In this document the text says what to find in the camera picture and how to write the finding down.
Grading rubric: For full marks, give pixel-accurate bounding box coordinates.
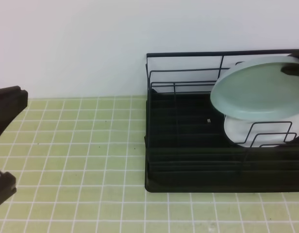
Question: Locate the light green round plate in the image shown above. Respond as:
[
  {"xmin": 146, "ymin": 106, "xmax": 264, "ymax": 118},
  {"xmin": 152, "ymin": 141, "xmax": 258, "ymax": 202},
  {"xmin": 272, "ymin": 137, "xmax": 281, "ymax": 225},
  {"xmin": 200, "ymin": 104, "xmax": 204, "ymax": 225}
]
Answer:
[{"xmin": 210, "ymin": 56, "xmax": 299, "ymax": 121}]

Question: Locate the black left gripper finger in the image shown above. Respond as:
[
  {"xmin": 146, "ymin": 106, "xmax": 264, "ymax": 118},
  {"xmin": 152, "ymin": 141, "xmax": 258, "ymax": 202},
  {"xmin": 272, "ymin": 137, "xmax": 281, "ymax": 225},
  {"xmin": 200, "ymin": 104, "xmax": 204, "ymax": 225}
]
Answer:
[
  {"xmin": 0, "ymin": 86, "xmax": 28, "ymax": 136},
  {"xmin": 0, "ymin": 171, "xmax": 17, "ymax": 205}
]

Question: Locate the white plate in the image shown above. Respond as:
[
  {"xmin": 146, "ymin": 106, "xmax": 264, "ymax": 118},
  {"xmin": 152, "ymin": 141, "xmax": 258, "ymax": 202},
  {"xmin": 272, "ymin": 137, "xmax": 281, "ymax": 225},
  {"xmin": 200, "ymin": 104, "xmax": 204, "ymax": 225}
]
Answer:
[{"xmin": 224, "ymin": 116, "xmax": 299, "ymax": 148}]

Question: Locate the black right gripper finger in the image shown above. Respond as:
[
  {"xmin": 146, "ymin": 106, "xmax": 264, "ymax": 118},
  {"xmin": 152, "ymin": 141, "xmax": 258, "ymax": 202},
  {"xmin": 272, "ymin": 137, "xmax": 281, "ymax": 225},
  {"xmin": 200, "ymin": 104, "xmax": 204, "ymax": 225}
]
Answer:
[{"xmin": 281, "ymin": 65, "xmax": 299, "ymax": 76}]

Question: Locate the black drip tray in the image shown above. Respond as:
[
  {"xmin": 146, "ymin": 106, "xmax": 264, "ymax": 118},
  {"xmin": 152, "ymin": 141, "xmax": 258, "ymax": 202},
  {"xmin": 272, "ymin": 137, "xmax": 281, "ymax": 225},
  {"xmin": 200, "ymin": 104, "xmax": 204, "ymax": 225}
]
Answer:
[{"xmin": 145, "ymin": 90, "xmax": 299, "ymax": 193}]

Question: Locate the black wire dish rack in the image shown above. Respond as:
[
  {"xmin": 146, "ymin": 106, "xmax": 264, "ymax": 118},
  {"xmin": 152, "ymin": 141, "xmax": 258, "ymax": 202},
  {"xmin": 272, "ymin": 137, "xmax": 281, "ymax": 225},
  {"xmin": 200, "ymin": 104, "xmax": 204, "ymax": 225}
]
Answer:
[{"xmin": 145, "ymin": 50, "xmax": 299, "ymax": 179}]

